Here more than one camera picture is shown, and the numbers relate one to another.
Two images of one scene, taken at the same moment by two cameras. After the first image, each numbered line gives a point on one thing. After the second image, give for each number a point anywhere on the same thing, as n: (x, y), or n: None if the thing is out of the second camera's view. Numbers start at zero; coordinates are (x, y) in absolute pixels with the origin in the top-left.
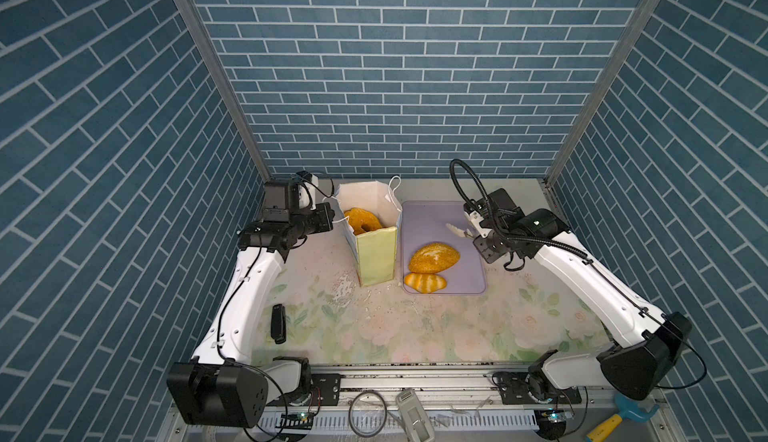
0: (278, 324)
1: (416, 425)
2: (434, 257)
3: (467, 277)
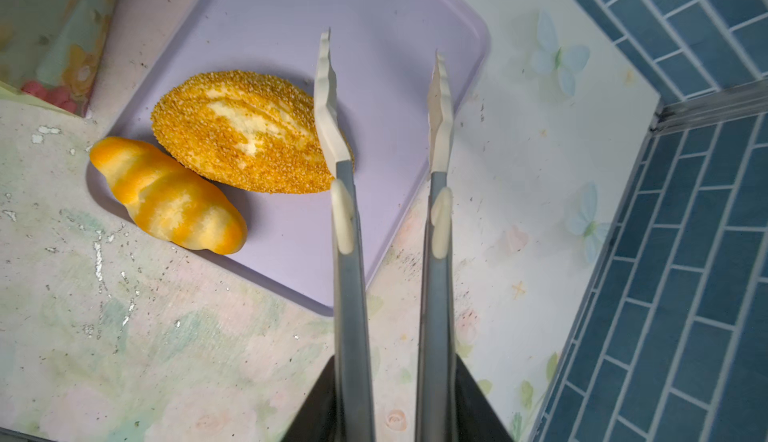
0: None
1: None
2: (247, 129)
3: (386, 24)
